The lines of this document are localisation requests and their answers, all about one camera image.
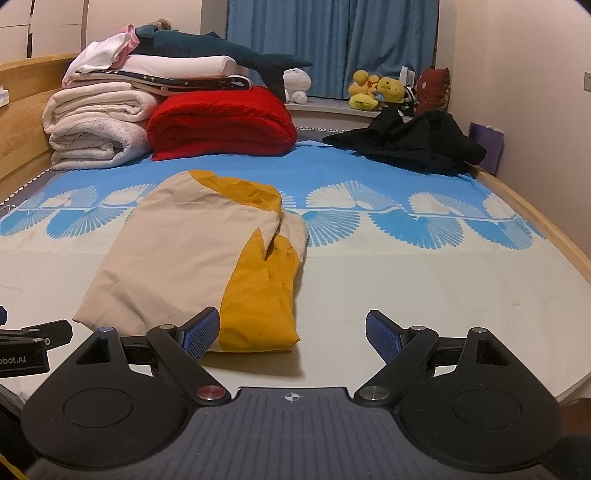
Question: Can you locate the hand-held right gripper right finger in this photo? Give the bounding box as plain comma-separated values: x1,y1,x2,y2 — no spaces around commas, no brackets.
353,310,511,409

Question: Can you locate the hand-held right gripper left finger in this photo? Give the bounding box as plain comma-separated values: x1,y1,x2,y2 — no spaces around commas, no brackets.
74,307,233,409

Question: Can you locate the beige and yellow hoodie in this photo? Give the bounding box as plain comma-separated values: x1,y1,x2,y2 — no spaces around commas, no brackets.
72,169,310,354

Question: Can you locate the grey mattress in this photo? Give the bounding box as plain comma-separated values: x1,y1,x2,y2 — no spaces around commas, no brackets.
0,165,52,209

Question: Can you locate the black clothing pile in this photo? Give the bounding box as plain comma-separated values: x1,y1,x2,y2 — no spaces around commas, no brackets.
322,106,488,177

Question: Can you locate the folded white grey quilt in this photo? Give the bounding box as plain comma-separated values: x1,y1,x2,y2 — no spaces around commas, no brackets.
48,113,151,172

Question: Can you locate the folded red blanket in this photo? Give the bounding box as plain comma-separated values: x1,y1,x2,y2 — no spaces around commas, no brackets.
147,86,299,162

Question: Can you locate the grey window sill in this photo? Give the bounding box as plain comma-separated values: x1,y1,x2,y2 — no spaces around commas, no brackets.
285,97,385,140

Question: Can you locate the folded white blanket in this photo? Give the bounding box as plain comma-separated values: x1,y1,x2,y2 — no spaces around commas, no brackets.
42,87,160,136

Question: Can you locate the yellow plush toy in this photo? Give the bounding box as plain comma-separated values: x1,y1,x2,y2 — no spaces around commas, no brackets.
376,77,406,105
348,69,382,111

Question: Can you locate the brown red plush cushion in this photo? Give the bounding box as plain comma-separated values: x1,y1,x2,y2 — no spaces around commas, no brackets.
415,67,451,114

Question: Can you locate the folded pad with dark trim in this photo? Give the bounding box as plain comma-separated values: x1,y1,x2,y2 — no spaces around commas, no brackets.
73,73,254,97

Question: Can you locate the white plush toy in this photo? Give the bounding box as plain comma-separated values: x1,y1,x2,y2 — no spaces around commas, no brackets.
282,68,311,103

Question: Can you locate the folded white pillow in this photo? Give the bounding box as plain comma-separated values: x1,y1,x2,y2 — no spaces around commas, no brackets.
121,55,250,80

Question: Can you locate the white and pink cloth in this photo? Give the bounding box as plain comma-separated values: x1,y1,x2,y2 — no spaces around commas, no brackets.
62,25,140,89

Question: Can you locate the dark blue shark plush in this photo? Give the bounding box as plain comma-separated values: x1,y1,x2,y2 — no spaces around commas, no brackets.
133,25,314,103

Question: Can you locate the blue curtain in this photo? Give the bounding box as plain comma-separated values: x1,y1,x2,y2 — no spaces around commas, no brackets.
225,0,440,100

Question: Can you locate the cream wardrobe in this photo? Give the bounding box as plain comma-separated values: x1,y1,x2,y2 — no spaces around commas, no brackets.
0,0,204,62

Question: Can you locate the yellow cable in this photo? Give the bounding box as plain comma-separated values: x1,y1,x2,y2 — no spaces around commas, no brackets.
0,454,27,480

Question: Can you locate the wooden bed frame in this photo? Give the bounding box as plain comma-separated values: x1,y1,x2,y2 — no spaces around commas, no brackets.
0,52,591,288

